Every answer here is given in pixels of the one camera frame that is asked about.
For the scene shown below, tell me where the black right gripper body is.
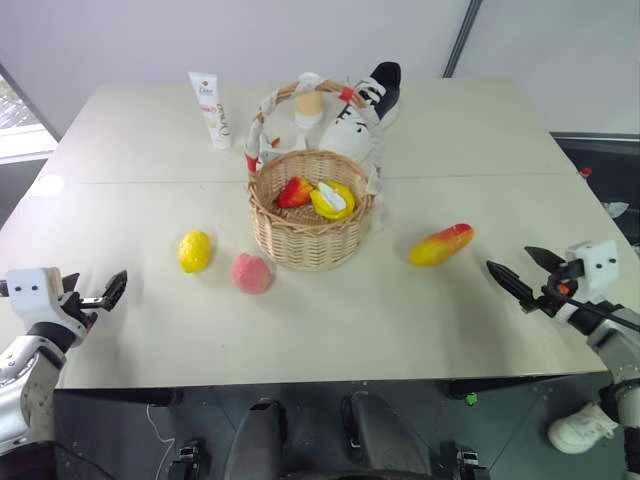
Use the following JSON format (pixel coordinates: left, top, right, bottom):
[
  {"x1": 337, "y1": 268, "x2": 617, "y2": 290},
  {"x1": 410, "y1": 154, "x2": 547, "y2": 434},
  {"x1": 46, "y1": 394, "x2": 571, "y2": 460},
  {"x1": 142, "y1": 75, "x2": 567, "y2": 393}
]
[{"x1": 531, "y1": 258, "x2": 587, "y2": 317}]

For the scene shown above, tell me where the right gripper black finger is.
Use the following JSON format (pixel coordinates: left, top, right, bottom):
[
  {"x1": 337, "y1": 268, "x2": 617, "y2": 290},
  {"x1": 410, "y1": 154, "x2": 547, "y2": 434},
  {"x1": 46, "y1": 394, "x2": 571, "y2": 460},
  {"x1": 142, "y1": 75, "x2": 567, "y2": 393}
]
[
  {"x1": 485, "y1": 259, "x2": 540, "y2": 315},
  {"x1": 524, "y1": 245, "x2": 568, "y2": 274}
]

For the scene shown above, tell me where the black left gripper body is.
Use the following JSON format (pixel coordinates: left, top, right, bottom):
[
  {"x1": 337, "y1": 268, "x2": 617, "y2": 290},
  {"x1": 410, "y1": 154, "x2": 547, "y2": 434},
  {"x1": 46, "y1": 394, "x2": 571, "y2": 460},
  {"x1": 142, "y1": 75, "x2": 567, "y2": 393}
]
[{"x1": 57, "y1": 288, "x2": 102, "y2": 330}]

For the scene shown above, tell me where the yellow peeled toy fruit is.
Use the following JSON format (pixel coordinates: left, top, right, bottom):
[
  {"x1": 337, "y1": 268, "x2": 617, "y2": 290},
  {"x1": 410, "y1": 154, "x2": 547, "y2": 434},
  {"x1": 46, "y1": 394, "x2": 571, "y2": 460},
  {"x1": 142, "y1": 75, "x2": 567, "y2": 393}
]
[{"x1": 309, "y1": 181, "x2": 358, "y2": 220}]

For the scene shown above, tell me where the yellow red toy mango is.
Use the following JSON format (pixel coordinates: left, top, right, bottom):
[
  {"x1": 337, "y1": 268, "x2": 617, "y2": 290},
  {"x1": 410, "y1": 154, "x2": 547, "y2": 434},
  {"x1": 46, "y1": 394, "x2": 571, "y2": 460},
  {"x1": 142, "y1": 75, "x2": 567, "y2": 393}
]
[{"x1": 407, "y1": 222, "x2": 474, "y2": 268}]

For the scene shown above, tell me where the yellow toy lemon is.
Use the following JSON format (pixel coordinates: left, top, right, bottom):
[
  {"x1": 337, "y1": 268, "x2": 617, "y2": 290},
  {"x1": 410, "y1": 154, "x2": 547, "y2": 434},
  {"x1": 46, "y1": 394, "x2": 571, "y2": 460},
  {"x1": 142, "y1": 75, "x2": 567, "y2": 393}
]
[{"x1": 177, "y1": 230, "x2": 213, "y2": 274}]

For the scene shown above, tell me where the white shoe on floor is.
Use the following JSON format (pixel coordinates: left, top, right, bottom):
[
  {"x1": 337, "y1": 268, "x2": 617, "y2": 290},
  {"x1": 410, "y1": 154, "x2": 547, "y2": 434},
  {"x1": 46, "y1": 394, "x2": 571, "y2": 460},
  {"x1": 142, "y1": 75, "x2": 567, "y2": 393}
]
[{"x1": 547, "y1": 401, "x2": 621, "y2": 454}]

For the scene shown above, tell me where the pink toy peach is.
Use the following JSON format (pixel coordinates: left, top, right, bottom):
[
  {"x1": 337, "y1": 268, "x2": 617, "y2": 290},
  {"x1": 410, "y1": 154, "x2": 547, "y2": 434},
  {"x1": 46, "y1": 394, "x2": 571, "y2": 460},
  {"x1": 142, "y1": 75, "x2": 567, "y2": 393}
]
[{"x1": 231, "y1": 252, "x2": 277, "y2": 295}]

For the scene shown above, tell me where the window with blinds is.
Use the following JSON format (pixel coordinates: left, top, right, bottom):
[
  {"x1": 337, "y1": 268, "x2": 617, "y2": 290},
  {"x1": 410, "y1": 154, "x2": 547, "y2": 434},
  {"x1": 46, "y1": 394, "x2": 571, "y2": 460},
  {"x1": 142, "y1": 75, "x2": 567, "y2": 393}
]
[{"x1": 0, "y1": 62, "x2": 60, "y2": 166}]

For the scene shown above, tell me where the white Dove cream tube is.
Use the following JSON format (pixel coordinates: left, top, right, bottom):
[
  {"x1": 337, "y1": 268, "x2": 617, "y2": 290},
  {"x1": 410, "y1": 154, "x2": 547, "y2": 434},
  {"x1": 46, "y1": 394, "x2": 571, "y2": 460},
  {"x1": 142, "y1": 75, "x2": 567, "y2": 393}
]
[{"x1": 187, "y1": 71, "x2": 235, "y2": 151}]

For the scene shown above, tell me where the red yellow toy apple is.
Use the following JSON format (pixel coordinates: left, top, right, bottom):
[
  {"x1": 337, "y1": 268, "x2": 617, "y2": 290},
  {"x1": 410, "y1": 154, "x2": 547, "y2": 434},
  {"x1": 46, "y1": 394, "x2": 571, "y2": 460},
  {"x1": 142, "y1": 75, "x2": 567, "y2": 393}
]
[{"x1": 275, "y1": 176, "x2": 314, "y2": 210}]

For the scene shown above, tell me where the small white carton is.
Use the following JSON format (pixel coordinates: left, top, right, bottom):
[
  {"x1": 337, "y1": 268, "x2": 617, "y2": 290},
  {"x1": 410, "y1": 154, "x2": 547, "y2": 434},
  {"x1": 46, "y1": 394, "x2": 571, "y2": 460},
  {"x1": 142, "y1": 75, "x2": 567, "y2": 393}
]
[{"x1": 258, "y1": 133, "x2": 307, "y2": 164}]

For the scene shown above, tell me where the black and white sneaker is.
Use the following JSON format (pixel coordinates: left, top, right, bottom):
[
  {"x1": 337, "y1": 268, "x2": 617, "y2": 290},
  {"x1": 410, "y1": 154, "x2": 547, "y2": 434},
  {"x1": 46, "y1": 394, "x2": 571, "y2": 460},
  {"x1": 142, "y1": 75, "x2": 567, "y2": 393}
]
[{"x1": 318, "y1": 61, "x2": 403, "y2": 162}]

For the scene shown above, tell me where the beige bottle with white cap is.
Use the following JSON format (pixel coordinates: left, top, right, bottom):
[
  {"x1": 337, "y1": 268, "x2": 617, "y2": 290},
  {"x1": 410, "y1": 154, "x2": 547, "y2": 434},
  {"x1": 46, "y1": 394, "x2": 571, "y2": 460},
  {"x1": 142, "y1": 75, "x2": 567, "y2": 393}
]
[{"x1": 293, "y1": 91, "x2": 324, "y2": 129}]

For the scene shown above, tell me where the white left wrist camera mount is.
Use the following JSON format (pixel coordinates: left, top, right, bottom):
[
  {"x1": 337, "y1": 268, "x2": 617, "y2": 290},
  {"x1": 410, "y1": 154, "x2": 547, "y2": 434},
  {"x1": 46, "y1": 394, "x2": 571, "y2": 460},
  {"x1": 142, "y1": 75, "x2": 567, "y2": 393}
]
[{"x1": 0, "y1": 267, "x2": 65, "y2": 327}]

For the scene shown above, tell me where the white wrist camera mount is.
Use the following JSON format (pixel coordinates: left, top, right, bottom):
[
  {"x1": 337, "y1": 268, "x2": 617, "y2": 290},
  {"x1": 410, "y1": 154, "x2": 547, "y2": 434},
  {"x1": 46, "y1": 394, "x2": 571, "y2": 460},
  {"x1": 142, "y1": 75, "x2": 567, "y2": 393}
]
[
  {"x1": 564, "y1": 240, "x2": 620, "y2": 304},
  {"x1": 0, "y1": 267, "x2": 65, "y2": 327}
]

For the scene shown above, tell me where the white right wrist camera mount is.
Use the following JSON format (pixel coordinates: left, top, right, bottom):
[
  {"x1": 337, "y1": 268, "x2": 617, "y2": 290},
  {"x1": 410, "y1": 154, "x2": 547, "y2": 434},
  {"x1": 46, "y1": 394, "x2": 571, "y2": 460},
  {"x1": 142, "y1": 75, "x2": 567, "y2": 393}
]
[{"x1": 564, "y1": 240, "x2": 620, "y2": 304}]

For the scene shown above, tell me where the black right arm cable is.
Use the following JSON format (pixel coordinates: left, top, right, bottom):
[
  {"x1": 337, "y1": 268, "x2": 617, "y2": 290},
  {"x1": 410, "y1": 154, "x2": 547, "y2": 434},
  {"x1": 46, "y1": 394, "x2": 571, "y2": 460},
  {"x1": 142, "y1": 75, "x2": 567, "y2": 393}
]
[{"x1": 563, "y1": 297, "x2": 640, "y2": 330}]

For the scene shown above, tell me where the thin white floor cable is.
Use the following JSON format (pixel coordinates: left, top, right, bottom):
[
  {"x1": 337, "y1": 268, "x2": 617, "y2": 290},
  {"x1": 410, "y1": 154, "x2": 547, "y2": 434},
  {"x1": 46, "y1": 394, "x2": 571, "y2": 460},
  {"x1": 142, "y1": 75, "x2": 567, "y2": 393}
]
[{"x1": 146, "y1": 402, "x2": 172, "y2": 445}]

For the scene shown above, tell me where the wicker basket with handle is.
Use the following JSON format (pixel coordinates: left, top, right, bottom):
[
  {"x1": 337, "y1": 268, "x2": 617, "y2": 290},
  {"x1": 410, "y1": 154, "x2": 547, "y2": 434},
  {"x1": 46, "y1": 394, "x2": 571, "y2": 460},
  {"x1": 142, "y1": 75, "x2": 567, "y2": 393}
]
[{"x1": 243, "y1": 72, "x2": 387, "y2": 273}]

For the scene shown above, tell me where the dark grey wall pillar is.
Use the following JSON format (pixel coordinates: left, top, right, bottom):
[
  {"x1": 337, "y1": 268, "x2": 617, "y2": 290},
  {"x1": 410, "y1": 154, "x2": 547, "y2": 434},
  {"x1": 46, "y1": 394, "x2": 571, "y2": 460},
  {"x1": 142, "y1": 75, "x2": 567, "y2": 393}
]
[{"x1": 441, "y1": 0, "x2": 485, "y2": 79}]

